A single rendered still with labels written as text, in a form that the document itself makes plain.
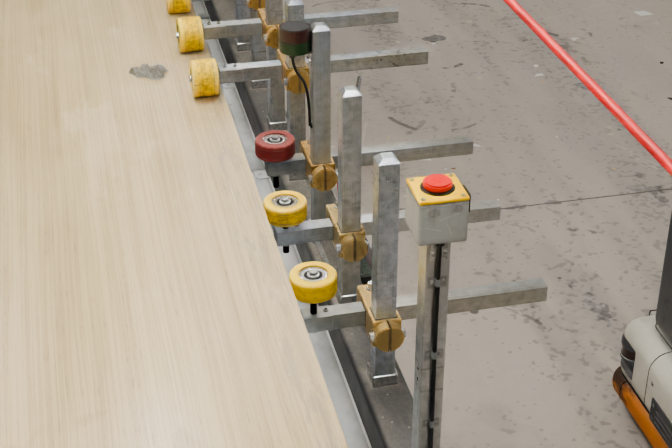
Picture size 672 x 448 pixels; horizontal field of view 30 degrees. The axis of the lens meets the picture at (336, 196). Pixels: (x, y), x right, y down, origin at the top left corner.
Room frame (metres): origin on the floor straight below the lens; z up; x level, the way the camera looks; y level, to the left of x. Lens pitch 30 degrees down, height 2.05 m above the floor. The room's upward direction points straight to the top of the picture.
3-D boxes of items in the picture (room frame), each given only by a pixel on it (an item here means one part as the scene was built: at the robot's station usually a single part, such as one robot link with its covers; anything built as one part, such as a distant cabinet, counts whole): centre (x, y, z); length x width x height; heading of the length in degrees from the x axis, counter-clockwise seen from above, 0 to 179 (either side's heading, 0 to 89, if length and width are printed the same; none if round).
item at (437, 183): (1.48, -0.14, 1.22); 0.04 x 0.04 x 0.02
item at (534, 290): (1.79, -0.15, 0.81); 0.43 x 0.03 x 0.04; 103
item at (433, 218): (1.48, -0.14, 1.18); 0.07 x 0.07 x 0.08; 13
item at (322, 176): (2.24, 0.04, 0.85); 0.14 x 0.06 x 0.05; 13
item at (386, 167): (1.73, -0.08, 0.90); 0.04 x 0.04 x 0.48; 13
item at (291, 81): (2.49, 0.09, 0.95); 0.14 x 0.06 x 0.05; 13
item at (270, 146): (2.24, 0.12, 0.85); 0.08 x 0.08 x 0.11
